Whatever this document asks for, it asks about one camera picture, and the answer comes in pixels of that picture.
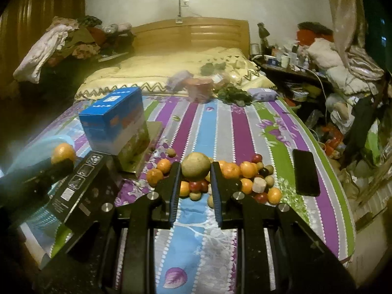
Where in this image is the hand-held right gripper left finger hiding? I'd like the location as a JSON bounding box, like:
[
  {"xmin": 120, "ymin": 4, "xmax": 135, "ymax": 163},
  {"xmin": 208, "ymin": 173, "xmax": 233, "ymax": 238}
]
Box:
[{"xmin": 61, "ymin": 162, "xmax": 182, "ymax": 294}]

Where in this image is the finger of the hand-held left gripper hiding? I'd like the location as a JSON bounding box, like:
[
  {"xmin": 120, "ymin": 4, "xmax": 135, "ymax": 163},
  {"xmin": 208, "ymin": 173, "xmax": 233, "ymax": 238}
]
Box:
[{"xmin": 0, "ymin": 159, "xmax": 76, "ymax": 221}]

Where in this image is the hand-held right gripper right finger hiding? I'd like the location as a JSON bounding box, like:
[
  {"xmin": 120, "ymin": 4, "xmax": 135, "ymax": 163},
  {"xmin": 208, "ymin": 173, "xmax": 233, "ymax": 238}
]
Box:
[{"xmin": 211, "ymin": 161, "xmax": 359, "ymax": 294}]

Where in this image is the single brown longan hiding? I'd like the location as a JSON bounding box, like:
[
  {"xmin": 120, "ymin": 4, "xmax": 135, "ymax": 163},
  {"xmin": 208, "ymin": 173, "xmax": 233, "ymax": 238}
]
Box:
[{"xmin": 181, "ymin": 152, "xmax": 212, "ymax": 181}]

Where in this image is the single small orange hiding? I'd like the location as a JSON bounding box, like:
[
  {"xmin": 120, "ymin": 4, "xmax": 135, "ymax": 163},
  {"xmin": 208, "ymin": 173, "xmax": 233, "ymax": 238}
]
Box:
[{"xmin": 50, "ymin": 143, "xmax": 76, "ymax": 164}]

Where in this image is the pile of longans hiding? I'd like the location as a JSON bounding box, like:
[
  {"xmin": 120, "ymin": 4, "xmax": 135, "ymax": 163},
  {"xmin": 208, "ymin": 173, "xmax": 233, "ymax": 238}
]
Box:
[{"xmin": 166, "ymin": 148, "xmax": 274, "ymax": 209}]

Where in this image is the white cube chunk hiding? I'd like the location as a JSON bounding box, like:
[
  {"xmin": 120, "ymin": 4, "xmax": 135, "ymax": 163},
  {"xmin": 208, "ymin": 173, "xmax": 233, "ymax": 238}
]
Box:
[{"xmin": 252, "ymin": 177, "xmax": 268, "ymax": 194}]

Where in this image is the floral striped bed sheet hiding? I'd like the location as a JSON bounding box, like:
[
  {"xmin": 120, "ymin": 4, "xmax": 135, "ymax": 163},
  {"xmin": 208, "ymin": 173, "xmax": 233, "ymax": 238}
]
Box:
[{"xmin": 18, "ymin": 93, "xmax": 357, "ymax": 294}]

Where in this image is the blue and green carton box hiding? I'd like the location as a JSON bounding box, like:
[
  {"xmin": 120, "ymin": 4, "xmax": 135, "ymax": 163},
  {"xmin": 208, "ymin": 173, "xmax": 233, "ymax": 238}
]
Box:
[{"xmin": 79, "ymin": 86, "xmax": 150, "ymax": 172}]

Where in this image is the black smartphone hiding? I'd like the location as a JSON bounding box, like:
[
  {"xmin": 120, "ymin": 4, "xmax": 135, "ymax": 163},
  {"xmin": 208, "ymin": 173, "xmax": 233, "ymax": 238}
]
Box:
[{"xmin": 292, "ymin": 149, "xmax": 321, "ymax": 197}]

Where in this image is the bunch of leafy greens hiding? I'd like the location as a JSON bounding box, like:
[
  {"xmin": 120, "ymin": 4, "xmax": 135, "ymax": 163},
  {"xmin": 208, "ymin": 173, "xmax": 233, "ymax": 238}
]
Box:
[{"xmin": 218, "ymin": 86, "xmax": 253, "ymax": 106}]

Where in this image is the purple tissue packet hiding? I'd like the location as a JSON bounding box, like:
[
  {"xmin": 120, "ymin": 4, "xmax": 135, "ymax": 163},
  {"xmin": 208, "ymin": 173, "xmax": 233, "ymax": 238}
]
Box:
[{"xmin": 246, "ymin": 88, "xmax": 278, "ymax": 101}]

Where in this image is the small purple packet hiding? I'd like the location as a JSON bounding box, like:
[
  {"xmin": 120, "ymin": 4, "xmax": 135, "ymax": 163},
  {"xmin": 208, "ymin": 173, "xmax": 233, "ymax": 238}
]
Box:
[{"xmin": 167, "ymin": 71, "xmax": 194, "ymax": 92}]

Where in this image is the yellow zigzag quilt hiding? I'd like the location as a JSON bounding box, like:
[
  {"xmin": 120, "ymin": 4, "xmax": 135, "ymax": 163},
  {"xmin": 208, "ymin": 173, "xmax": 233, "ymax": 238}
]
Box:
[{"xmin": 74, "ymin": 47, "xmax": 271, "ymax": 100}]

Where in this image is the pile of clothes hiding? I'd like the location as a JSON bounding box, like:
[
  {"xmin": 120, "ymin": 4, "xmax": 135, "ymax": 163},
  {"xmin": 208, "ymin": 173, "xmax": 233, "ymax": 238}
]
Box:
[{"xmin": 13, "ymin": 15, "xmax": 135, "ymax": 83}]

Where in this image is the dark nightstand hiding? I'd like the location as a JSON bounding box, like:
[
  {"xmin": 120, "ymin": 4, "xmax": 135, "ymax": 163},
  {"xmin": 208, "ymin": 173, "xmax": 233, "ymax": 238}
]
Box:
[{"xmin": 253, "ymin": 57, "xmax": 325, "ymax": 82}]

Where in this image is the wooden headboard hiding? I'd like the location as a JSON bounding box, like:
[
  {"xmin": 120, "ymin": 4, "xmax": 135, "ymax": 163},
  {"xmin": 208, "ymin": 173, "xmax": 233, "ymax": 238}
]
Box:
[{"xmin": 131, "ymin": 18, "xmax": 250, "ymax": 59}]

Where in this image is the black garment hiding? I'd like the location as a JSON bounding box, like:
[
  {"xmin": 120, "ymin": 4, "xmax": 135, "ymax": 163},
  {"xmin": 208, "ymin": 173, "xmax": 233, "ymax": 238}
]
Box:
[{"xmin": 346, "ymin": 96, "xmax": 380, "ymax": 166}]

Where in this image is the green plastic bag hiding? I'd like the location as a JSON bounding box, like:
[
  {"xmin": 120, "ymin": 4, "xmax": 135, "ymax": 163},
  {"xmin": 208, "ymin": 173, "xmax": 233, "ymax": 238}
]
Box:
[{"xmin": 366, "ymin": 122, "xmax": 383, "ymax": 160}]

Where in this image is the heap of white bedding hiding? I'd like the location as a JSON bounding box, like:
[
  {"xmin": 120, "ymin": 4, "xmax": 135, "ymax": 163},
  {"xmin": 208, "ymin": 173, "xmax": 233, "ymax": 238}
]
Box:
[{"xmin": 295, "ymin": 21, "xmax": 385, "ymax": 95}]

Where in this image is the wooden wardrobe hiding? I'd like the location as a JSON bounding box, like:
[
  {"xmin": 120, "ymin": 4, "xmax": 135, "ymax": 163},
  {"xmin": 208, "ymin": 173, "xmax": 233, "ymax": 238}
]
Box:
[{"xmin": 0, "ymin": 0, "xmax": 86, "ymax": 98}]

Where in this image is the shiny beige curtain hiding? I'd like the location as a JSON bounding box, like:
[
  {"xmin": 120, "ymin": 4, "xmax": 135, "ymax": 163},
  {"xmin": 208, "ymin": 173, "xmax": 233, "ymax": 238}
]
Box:
[{"xmin": 325, "ymin": 0, "xmax": 368, "ymax": 56}]

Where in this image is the white cable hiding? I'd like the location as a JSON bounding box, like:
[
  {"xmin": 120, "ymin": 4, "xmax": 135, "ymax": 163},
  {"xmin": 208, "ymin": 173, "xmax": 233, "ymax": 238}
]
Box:
[{"xmin": 302, "ymin": 67, "xmax": 330, "ymax": 129}]

